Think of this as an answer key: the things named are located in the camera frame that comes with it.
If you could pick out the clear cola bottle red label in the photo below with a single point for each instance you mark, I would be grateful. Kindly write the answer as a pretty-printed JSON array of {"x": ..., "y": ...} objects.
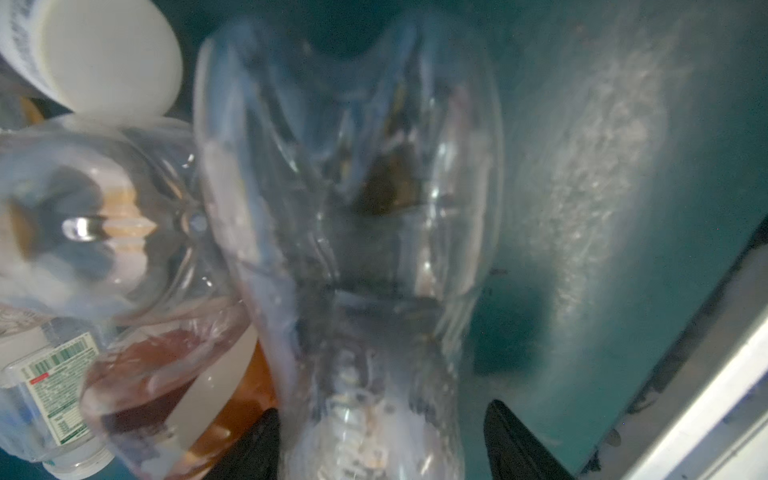
[{"x": 357, "y": 204}]

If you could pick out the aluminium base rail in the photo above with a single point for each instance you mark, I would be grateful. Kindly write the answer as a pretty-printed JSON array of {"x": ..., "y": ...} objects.
[{"x": 729, "y": 358}]

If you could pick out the small bottle orange label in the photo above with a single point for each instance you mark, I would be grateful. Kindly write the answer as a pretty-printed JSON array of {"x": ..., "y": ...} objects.
[{"x": 43, "y": 364}]

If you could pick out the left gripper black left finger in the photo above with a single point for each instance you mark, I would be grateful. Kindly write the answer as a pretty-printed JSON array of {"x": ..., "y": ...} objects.
[{"x": 256, "y": 454}]

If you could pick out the square bottle lime label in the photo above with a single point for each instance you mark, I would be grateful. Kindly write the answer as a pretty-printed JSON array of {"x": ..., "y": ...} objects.
[{"x": 118, "y": 57}]

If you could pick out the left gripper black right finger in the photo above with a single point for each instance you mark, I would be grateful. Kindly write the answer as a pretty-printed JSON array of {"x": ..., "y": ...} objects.
[{"x": 514, "y": 453}]

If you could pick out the amber tea bottle white cap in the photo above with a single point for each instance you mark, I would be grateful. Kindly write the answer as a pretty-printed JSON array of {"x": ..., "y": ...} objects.
[{"x": 169, "y": 400}]

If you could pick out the yellow cap red label bottle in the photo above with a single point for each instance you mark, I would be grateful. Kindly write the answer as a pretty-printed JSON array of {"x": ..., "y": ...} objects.
[{"x": 103, "y": 220}]

